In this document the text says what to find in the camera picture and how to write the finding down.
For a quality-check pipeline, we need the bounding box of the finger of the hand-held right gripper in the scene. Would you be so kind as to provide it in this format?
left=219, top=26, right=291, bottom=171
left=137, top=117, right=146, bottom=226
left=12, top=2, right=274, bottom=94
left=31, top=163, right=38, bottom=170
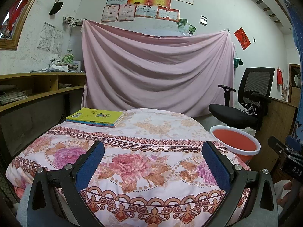
left=268, top=136, right=290, bottom=157
left=285, top=136, right=303, bottom=150

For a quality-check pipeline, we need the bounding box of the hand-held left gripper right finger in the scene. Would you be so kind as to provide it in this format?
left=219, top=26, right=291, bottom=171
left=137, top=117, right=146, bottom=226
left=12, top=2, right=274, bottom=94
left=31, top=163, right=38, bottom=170
left=203, top=141, right=278, bottom=227

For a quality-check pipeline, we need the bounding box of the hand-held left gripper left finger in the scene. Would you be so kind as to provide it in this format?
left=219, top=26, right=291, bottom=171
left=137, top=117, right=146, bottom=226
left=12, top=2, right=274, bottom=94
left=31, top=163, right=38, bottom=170
left=27, top=141, right=105, bottom=227

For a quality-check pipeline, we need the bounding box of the red plastic basin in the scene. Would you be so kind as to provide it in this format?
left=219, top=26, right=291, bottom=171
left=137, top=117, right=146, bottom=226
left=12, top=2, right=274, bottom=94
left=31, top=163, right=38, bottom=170
left=209, top=126, right=261, bottom=165

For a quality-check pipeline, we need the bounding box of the person's right hand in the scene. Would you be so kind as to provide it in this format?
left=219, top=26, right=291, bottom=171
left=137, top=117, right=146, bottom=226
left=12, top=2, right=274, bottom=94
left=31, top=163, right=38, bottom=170
left=277, top=179, right=303, bottom=206

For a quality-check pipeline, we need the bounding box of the wooden cabinet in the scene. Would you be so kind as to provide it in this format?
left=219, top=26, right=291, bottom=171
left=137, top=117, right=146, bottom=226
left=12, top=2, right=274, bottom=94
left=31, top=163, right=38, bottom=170
left=251, top=96, right=299, bottom=171

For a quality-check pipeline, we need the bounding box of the thin book with blue spine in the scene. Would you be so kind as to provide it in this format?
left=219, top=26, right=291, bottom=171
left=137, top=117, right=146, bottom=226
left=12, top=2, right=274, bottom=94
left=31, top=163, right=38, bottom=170
left=66, top=119, right=123, bottom=127

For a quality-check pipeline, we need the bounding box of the floral pink blanket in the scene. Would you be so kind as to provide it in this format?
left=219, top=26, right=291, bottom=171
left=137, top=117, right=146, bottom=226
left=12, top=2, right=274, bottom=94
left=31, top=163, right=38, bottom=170
left=6, top=108, right=252, bottom=227

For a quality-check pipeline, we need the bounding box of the yellow book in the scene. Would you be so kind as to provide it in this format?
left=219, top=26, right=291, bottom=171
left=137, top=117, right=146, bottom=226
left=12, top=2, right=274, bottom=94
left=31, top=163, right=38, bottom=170
left=66, top=107, right=125, bottom=123

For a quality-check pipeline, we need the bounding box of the black office chair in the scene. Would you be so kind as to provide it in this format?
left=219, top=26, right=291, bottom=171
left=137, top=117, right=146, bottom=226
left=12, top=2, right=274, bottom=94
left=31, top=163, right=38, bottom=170
left=209, top=67, right=275, bottom=131

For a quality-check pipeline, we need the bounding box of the person's grey trouser leg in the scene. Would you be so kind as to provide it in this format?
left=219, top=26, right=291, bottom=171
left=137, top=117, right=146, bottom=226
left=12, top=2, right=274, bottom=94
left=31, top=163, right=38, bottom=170
left=16, top=184, right=32, bottom=227

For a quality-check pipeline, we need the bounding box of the wooden shelf desk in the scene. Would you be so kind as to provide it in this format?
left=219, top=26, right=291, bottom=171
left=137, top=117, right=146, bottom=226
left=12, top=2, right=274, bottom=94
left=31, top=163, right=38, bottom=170
left=0, top=72, right=87, bottom=147

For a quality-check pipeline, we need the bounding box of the stack of papers in shelf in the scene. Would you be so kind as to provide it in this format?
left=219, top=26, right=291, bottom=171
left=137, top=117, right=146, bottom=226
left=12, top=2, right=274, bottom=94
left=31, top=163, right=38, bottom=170
left=0, top=90, right=28, bottom=106

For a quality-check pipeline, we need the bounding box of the pile of papers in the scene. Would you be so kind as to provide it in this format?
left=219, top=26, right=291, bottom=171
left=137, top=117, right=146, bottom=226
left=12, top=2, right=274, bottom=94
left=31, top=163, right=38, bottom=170
left=30, top=57, right=81, bottom=73

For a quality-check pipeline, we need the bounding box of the red paper envelope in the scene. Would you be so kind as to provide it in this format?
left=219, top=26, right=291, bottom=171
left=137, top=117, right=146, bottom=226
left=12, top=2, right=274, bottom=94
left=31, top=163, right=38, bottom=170
left=234, top=27, right=251, bottom=51

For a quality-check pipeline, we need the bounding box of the pink hanging sheet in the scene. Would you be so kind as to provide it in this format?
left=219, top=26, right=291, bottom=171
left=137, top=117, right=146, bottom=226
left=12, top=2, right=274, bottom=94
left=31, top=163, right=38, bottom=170
left=81, top=19, right=235, bottom=118

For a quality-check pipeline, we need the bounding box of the glass jar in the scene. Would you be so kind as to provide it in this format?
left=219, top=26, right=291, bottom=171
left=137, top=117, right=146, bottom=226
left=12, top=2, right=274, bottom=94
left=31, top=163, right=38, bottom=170
left=62, top=50, right=75, bottom=63

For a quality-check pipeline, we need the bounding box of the green white photo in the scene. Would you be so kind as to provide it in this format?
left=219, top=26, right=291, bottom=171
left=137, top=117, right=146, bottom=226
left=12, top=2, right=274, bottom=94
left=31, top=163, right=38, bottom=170
left=184, top=23, right=197, bottom=35

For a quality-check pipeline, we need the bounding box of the wooden framed picture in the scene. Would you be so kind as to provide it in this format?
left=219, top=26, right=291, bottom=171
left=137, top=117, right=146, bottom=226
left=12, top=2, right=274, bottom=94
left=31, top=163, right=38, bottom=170
left=0, top=0, right=46, bottom=51

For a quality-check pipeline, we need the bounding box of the black cap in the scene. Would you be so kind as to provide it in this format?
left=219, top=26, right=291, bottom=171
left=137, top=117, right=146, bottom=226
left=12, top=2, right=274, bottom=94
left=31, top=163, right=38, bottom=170
left=49, top=1, right=63, bottom=15

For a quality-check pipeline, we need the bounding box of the white cable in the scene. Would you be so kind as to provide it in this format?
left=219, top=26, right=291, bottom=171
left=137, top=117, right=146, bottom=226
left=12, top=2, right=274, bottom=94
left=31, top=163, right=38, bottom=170
left=237, top=103, right=257, bottom=115

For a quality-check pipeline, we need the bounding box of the wooden door frame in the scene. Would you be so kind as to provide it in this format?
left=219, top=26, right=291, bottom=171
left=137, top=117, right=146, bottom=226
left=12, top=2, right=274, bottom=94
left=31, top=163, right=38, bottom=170
left=288, top=63, right=303, bottom=104

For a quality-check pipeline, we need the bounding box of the small wall calendar sheet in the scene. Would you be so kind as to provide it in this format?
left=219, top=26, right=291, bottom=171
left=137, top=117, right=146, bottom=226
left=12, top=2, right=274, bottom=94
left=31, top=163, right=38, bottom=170
left=52, top=30, right=63, bottom=53

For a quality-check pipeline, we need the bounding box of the large wall calendar sheet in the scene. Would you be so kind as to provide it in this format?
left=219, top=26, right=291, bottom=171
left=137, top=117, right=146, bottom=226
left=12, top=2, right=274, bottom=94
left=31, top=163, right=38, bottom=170
left=37, top=22, right=56, bottom=51

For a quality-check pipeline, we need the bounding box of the wire wall rack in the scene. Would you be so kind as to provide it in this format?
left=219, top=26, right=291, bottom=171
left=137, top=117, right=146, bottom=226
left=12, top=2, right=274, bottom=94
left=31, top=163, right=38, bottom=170
left=63, top=16, right=87, bottom=27

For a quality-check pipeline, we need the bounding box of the group of wall certificates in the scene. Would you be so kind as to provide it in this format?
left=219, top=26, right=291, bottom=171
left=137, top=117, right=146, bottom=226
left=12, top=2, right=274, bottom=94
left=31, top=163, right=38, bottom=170
left=101, top=0, right=194, bottom=22

